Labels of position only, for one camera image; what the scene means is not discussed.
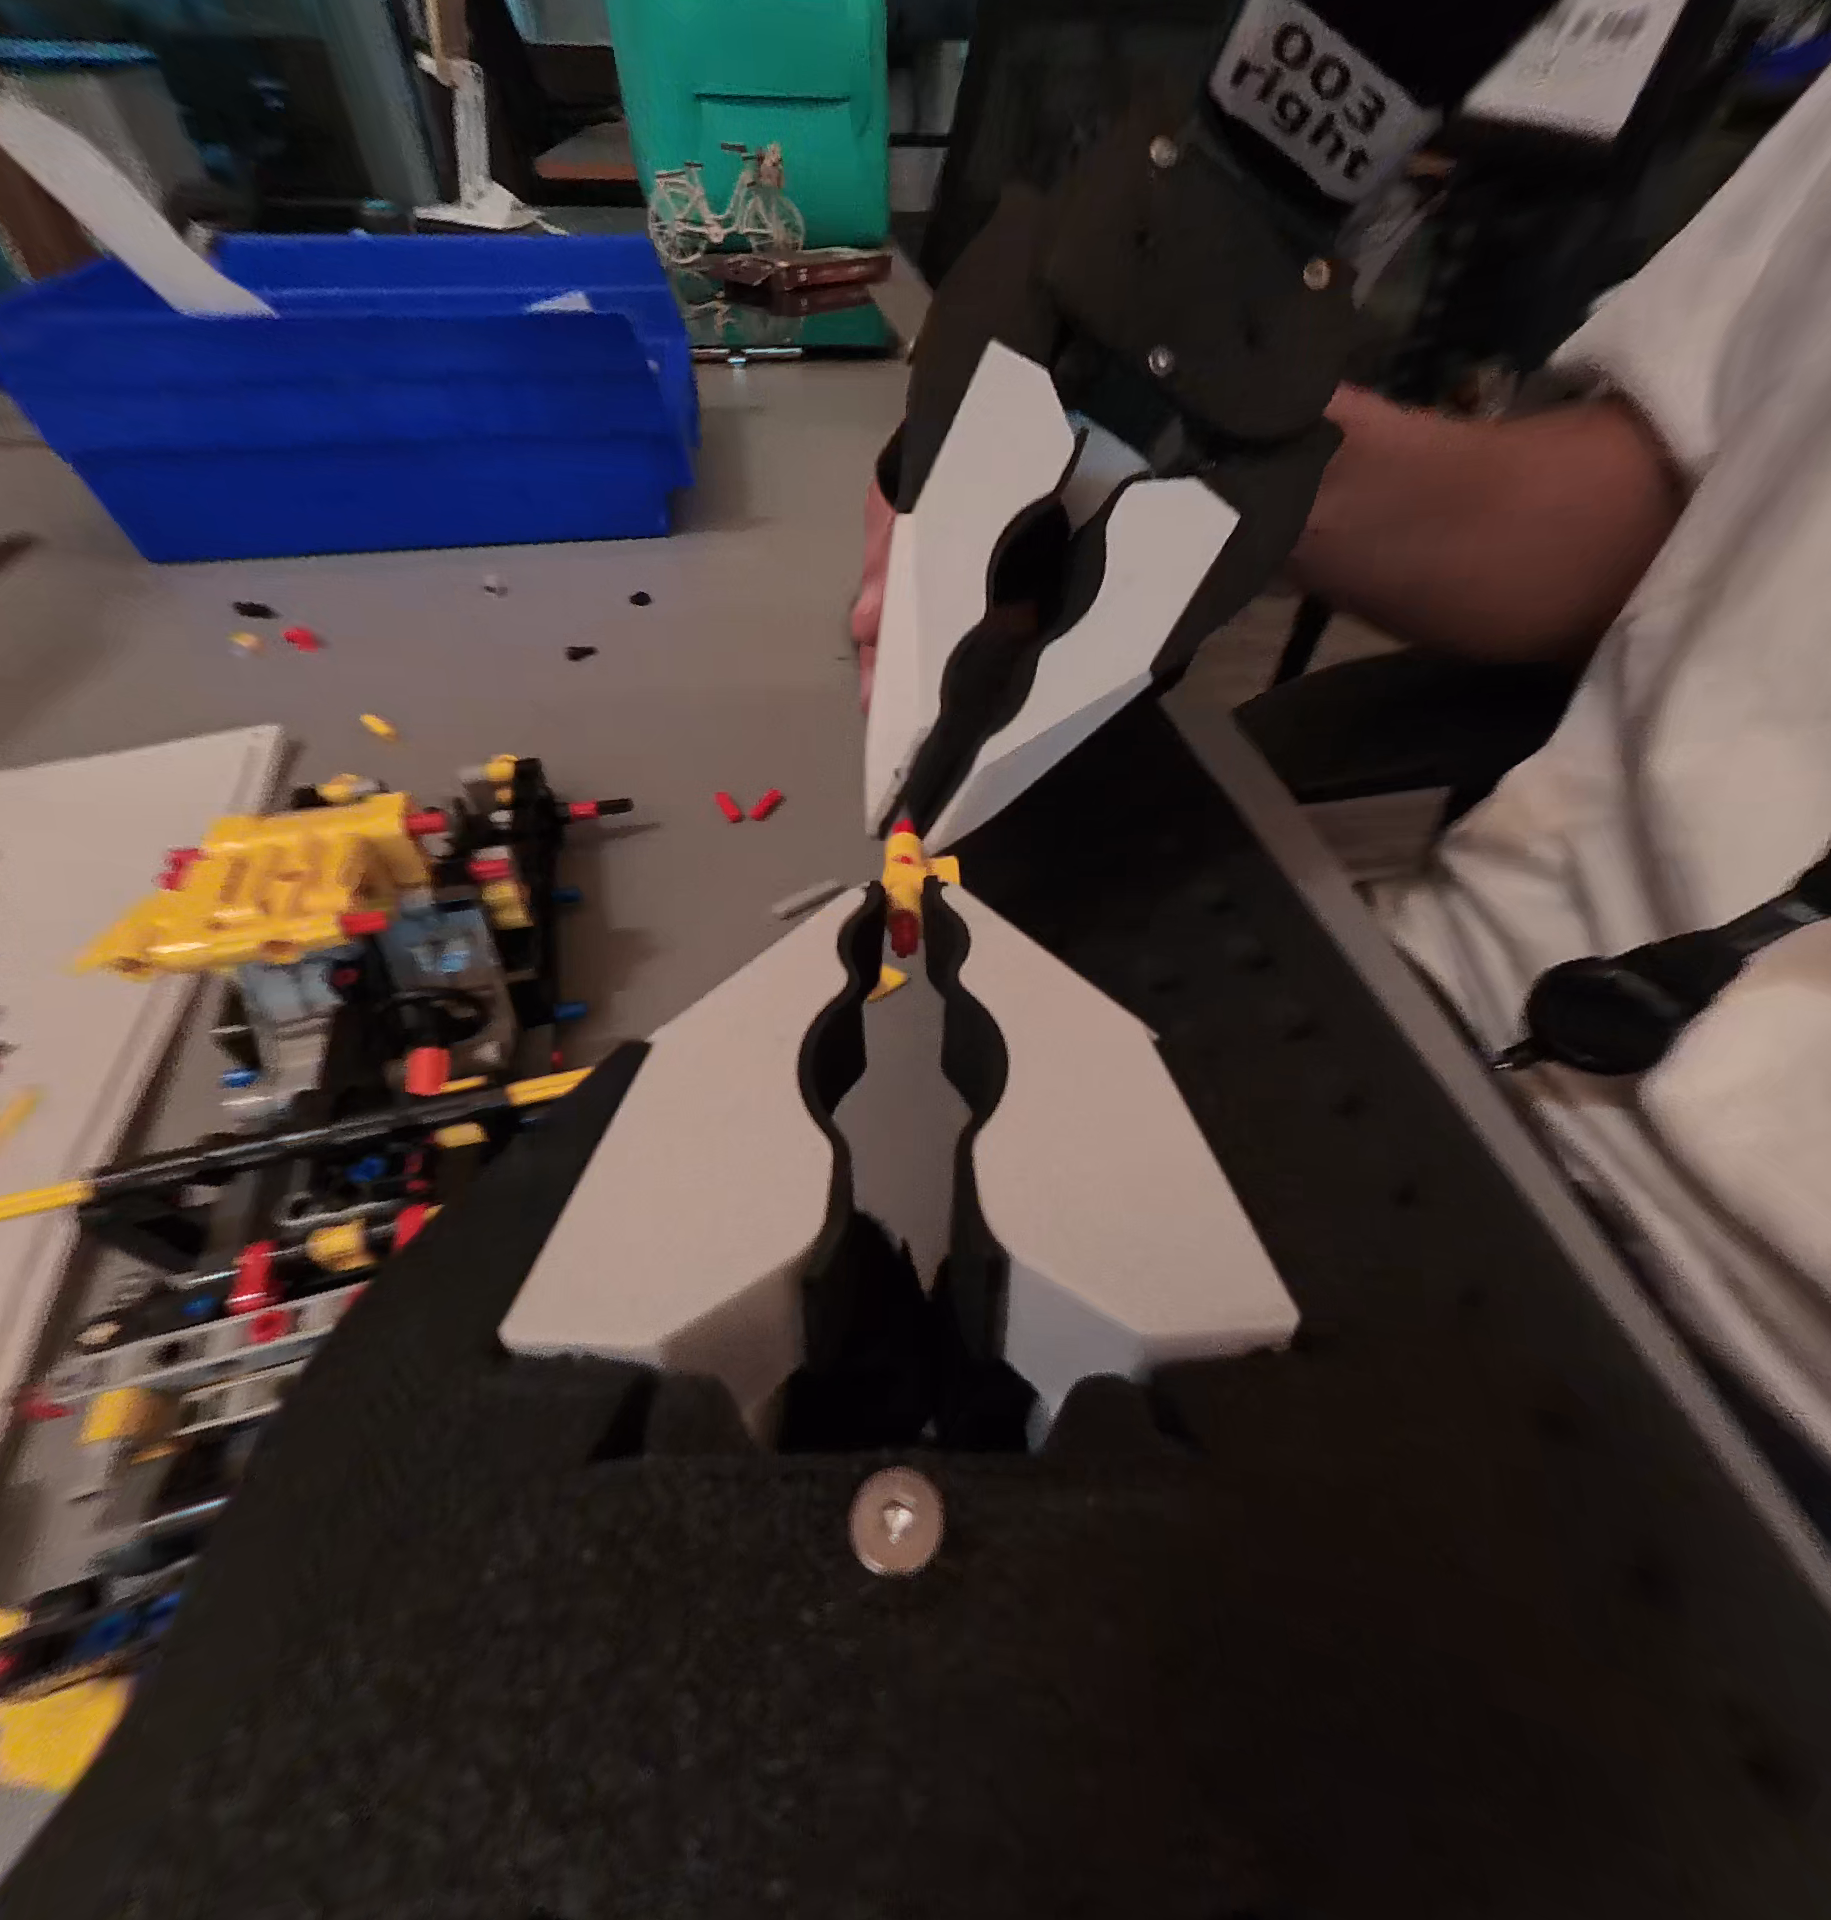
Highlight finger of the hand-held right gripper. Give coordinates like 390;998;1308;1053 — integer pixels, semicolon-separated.
862;339;1086;840
917;472;1248;858

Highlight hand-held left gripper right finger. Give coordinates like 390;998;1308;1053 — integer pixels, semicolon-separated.
926;876;1306;1434

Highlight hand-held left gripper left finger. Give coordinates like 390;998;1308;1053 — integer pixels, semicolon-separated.
495;885;880;1445

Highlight yellow lego block piece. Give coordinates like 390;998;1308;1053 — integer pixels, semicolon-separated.
880;829;962;920

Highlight lego car chassis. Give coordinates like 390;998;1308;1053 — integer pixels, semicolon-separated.
0;750;634;1794

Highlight person's right forearm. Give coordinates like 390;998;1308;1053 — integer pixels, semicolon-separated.
1281;382;1697;663

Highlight lego instruction booklet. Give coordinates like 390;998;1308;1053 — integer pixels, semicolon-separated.
0;725;290;1493

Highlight person's right hand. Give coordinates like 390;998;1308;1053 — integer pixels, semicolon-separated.
849;508;898;705

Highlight black dotted floor mat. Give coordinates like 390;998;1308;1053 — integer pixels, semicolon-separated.
945;697;1831;1920

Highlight black chair seat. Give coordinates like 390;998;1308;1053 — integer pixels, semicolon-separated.
1236;651;1583;812

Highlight teal tote bag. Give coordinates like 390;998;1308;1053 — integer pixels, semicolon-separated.
601;0;894;353

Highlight blue storage bin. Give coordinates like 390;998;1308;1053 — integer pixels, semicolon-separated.
0;232;701;564

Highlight white paper strip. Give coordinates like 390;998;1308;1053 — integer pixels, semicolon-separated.
0;89;278;320

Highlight black strap knob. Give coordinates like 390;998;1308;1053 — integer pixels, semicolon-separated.
1487;846;1831;1079

